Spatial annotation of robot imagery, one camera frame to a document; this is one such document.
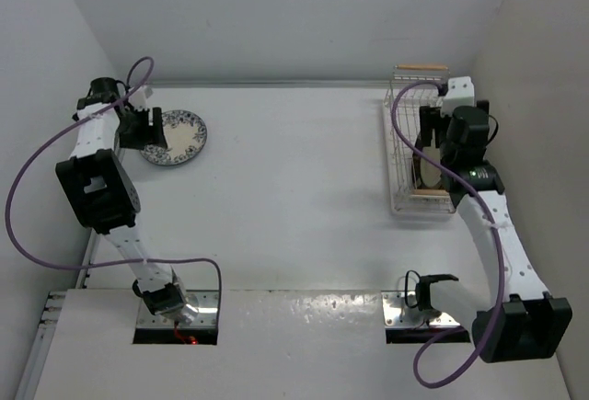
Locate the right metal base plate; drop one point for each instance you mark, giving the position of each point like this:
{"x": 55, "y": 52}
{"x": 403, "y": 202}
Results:
{"x": 398, "y": 316}

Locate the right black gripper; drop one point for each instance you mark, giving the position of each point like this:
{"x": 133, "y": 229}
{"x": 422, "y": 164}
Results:
{"x": 430, "y": 119}

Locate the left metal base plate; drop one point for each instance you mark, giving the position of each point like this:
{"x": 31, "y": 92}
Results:
{"x": 200, "y": 313}

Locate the metal base plate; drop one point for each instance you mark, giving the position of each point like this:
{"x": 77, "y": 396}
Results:
{"x": 398, "y": 316}
{"x": 200, "y": 313}

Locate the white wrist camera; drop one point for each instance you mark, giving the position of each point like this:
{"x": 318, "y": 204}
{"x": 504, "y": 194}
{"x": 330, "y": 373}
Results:
{"x": 460, "y": 92}
{"x": 139, "y": 99}

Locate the metal wire dish rack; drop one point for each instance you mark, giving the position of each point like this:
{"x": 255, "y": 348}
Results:
{"x": 405, "y": 74}

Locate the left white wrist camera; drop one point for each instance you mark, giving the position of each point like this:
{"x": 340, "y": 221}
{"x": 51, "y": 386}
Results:
{"x": 139, "y": 99}

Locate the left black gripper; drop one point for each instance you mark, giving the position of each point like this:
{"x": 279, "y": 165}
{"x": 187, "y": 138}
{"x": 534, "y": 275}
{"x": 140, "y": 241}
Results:
{"x": 147, "y": 133}

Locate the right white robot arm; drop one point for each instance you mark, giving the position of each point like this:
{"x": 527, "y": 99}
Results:
{"x": 524, "y": 321}

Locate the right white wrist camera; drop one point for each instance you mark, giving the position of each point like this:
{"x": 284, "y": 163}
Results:
{"x": 460, "y": 92}

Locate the plain dark rim plate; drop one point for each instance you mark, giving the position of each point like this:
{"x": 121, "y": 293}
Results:
{"x": 423, "y": 174}

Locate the blue floral plate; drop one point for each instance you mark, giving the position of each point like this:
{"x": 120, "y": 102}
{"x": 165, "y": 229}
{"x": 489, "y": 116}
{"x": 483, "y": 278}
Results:
{"x": 186, "y": 135}

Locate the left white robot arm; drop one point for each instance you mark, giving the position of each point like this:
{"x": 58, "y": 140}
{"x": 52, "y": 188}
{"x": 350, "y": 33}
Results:
{"x": 103, "y": 196}

